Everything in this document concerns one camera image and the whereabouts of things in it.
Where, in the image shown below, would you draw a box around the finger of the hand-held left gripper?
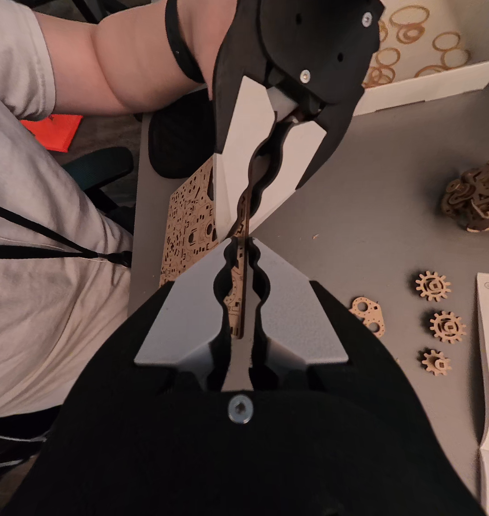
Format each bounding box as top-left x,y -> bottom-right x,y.
211,75 -> 278,242
244,120 -> 328,231

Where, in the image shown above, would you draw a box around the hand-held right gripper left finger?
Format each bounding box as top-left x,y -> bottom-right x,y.
133,238 -> 234,377

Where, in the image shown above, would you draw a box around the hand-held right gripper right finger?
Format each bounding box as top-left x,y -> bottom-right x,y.
248,236 -> 350,368

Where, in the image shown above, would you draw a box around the perforated wooden plate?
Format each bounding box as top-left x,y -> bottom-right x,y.
348,296 -> 387,339

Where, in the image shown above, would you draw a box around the person's left forearm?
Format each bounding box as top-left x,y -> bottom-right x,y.
38,0 -> 189,118

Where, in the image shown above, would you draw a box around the wooden parts sheet with cutout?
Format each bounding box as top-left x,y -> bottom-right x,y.
158,154 -> 222,288

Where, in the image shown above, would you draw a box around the partly built wooden model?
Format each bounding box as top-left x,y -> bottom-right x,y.
440,141 -> 489,234

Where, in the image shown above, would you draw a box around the person's left hand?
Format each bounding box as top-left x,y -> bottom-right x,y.
177,0 -> 238,82

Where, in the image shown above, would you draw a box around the black ribbed wrist rest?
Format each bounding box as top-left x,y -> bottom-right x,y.
147,86 -> 218,181

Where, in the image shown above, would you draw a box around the black wristband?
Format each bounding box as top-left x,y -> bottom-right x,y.
164,0 -> 207,85

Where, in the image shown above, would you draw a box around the white cardboard tray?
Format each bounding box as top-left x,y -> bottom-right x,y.
350,0 -> 489,118

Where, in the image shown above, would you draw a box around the small wooden gear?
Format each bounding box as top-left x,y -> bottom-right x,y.
420,348 -> 452,377

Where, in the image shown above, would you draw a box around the teal object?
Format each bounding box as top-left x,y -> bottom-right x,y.
62,146 -> 135,191

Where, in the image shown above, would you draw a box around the orange red object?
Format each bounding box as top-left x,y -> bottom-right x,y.
20,113 -> 85,154

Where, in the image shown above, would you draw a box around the black neck lanyard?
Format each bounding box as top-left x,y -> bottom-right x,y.
0,199 -> 133,269

